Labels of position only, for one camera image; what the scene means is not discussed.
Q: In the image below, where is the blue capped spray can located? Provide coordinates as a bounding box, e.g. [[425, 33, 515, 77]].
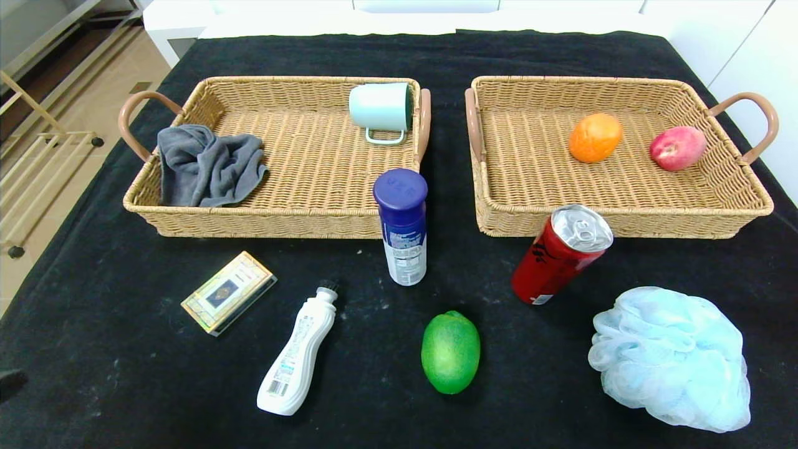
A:
[[373, 168, 429, 286]]

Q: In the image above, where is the gold card box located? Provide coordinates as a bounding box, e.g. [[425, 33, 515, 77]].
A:
[[181, 251, 278, 337]]

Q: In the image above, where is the white bottle with brush cap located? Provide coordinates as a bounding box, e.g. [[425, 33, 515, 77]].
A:
[[256, 282, 339, 417]]

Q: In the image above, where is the black table cloth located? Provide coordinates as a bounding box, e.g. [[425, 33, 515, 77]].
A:
[[0, 28, 798, 449]]

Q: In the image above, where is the red drink can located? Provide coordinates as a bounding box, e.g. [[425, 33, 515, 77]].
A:
[[511, 205, 614, 306]]

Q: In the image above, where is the orange fruit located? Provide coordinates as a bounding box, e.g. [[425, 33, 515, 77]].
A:
[[569, 113, 623, 163]]

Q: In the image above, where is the beige metal rack on wheels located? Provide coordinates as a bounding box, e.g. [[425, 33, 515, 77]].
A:
[[0, 69, 105, 259]]

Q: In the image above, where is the green lime fruit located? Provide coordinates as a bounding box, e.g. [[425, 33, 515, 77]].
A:
[[421, 311, 481, 395]]

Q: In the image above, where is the mint green enamel mug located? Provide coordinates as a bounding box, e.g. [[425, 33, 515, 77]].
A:
[[349, 83, 414, 145]]

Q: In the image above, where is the pink red peach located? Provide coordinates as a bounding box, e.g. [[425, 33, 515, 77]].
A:
[[650, 126, 708, 171]]

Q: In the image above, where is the wicker basket with brown handles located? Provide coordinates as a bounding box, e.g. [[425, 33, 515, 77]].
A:
[[464, 75, 780, 239], [117, 76, 432, 239]]

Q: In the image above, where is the grey cloth towel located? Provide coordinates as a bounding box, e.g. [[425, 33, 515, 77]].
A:
[[156, 124, 269, 208]]

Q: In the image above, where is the light blue bath pouf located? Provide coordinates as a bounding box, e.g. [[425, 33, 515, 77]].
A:
[[588, 286, 752, 433]]

